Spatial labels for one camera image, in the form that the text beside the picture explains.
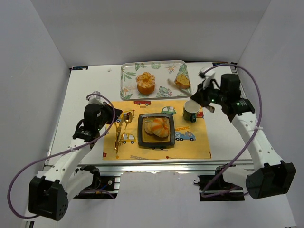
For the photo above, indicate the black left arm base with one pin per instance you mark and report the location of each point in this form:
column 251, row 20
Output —
column 99, row 183

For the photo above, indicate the orange sugared bundt bread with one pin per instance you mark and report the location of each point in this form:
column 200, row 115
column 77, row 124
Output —
column 145, row 83

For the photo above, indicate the floral white serving tray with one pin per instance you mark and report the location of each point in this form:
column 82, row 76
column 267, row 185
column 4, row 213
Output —
column 163, row 71

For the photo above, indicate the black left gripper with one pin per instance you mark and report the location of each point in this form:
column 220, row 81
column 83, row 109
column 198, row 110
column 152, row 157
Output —
column 111, row 113

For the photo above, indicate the blue label left corner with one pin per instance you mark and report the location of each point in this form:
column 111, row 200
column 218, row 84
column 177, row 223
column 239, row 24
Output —
column 76, row 68

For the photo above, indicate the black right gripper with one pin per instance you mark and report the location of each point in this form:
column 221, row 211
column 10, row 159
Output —
column 200, row 97

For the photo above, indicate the gold fork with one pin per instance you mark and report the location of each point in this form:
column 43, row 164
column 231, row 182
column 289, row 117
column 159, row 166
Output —
column 116, row 140

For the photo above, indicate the gold spoon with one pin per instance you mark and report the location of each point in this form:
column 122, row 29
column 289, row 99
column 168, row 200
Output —
column 127, row 119

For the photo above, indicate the silver metal tongs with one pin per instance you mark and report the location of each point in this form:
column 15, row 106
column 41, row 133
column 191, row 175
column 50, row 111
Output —
column 171, row 83

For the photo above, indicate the yellow vehicle print placemat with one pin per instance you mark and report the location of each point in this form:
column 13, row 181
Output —
column 191, row 139

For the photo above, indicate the dark green mug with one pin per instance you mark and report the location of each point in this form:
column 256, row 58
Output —
column 190, row 111

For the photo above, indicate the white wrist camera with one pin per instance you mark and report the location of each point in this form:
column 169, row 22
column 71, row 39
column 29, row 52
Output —
column 207, row 75
column 95, row 98

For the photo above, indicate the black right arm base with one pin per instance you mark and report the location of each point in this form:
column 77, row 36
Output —
column 218, row 186

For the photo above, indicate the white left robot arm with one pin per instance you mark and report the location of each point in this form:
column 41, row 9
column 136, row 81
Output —
column 49, row 195

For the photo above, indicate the orange twisted bread roll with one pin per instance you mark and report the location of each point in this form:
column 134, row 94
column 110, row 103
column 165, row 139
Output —
column 160, row 127

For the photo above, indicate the small round bread bun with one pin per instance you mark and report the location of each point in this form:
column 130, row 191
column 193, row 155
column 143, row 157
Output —
column 147, row 127

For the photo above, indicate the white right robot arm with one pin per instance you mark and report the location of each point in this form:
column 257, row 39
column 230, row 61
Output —
column 271, row 176

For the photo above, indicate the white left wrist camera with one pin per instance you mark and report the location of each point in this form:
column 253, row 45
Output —
column 95, row 98

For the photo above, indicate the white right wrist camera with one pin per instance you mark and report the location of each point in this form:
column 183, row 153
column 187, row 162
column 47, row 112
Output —
column 207, row 75

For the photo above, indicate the sliced herb bread piece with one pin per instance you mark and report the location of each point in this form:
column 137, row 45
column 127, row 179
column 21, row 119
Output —
column 182, row 81

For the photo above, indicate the black square amber plate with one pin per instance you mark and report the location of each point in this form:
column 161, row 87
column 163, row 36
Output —
column 150, row 140

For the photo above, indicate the gold knife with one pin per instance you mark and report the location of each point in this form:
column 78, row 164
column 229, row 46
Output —
column 120, row 125

